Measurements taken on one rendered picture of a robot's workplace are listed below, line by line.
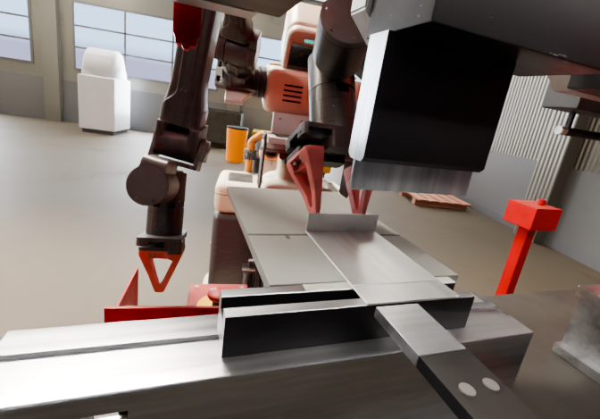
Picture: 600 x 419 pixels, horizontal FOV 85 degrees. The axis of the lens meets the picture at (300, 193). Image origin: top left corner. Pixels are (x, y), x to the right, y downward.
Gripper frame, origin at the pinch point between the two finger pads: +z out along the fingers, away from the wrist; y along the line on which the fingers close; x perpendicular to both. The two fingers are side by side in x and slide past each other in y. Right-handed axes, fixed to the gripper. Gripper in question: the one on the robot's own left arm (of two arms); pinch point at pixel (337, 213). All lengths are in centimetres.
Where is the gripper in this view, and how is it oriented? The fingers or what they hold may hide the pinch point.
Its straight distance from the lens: 36.7
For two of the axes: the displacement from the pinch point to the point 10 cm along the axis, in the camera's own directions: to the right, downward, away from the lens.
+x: -3.5, 2.2, 9.1
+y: 9.4, 0.6, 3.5
